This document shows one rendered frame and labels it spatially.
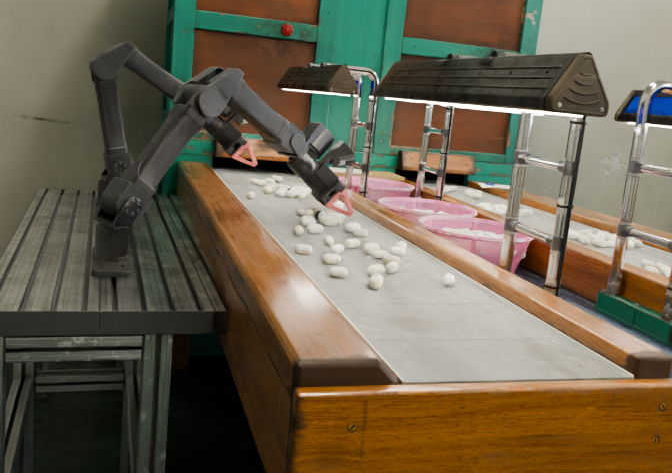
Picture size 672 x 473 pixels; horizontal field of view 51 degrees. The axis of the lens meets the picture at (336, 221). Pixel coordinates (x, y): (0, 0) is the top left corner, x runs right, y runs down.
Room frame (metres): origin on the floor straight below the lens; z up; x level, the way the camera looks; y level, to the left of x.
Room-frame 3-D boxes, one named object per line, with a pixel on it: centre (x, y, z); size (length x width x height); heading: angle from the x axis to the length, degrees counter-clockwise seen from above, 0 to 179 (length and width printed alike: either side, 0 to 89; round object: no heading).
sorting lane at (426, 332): (1.63, 0.04, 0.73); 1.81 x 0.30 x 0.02; 17
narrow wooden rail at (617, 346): (1.68, -0.13, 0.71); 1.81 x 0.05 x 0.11; 17
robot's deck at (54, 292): (1.71, 0.29, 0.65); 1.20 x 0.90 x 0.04; 19
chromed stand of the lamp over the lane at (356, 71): (2.08, 0.03, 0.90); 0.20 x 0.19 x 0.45; 17
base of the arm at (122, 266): (1.34, 0.43, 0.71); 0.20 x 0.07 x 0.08; 19
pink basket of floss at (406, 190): (2.31, -0.11, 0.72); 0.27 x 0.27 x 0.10
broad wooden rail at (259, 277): (1.57, 0.24, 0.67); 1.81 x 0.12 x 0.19; 17
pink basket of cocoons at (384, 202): (1.89, -0.24, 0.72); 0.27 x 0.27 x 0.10
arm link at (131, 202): (1.35, 0.43, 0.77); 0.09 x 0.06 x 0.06; 45
